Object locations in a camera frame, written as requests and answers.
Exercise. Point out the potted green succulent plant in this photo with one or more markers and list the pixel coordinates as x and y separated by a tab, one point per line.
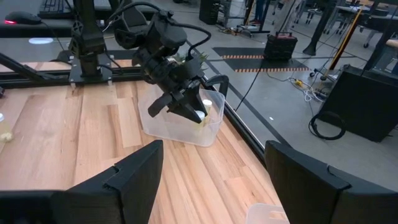
202	57

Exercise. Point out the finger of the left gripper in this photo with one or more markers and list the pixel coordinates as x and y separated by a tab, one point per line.
158	105
188	105

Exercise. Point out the person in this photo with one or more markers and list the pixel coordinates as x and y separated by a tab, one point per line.
258	9

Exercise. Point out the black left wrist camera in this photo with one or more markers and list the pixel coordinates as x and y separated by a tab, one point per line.
169	31

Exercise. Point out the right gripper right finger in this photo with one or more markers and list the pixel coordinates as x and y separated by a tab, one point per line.
326	202

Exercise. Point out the dark grey desk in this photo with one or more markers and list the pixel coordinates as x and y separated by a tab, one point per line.
31	51

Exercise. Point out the black desk with mouse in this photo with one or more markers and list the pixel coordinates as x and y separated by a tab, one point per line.
31	30

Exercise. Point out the clear plastic bin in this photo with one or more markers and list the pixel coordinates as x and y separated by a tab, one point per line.
174	130
264	214

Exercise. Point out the black equipment rack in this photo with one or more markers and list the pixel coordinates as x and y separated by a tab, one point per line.
211	11

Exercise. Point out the black box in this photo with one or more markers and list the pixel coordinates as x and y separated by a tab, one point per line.
363	102

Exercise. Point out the black red-trimmed case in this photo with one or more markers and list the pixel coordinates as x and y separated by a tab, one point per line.
280	46

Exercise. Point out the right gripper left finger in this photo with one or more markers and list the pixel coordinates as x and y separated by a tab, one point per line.
93	202

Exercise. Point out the black table leg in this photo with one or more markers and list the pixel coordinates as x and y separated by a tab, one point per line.
320	28

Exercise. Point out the black keyboard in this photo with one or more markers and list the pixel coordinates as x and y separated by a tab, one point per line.
54	6

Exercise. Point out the yellow pole stand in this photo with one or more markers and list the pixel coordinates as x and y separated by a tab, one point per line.
345	40

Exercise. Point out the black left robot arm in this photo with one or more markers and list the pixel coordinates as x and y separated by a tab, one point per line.
87	34

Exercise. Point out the black computer mouse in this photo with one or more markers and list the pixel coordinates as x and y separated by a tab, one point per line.
21	17

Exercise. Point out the black orange-striped floor mat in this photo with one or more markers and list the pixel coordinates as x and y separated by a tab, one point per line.
258	62

